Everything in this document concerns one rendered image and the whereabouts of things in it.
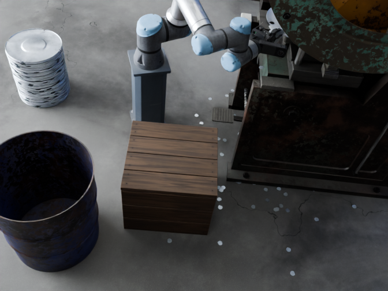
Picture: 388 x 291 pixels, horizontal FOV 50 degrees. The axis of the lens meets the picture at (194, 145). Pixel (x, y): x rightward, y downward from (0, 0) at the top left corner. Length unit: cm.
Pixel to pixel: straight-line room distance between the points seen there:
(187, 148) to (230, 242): 50
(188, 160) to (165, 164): 10
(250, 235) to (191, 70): 121
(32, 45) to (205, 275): 149
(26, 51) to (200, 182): 120
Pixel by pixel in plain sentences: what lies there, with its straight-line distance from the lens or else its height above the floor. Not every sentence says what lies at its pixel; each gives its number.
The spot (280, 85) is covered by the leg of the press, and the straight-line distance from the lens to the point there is 182.
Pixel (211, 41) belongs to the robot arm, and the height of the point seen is 93.
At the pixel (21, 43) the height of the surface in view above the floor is 33.
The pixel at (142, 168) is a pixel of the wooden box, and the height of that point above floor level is 35.
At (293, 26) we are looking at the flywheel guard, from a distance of 139.
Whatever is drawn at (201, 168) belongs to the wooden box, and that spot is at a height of 35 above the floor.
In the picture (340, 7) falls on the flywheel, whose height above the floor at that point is 111.
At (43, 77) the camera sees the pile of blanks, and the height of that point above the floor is 23.
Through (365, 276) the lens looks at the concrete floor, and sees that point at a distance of 219.
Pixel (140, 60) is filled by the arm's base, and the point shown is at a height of 48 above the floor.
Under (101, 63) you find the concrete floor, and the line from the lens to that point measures 283.
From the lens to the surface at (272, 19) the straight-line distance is 192.
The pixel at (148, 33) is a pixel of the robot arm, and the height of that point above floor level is 65.
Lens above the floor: 180
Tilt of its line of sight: 50 degrees down
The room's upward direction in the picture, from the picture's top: 8 degrees clockwise
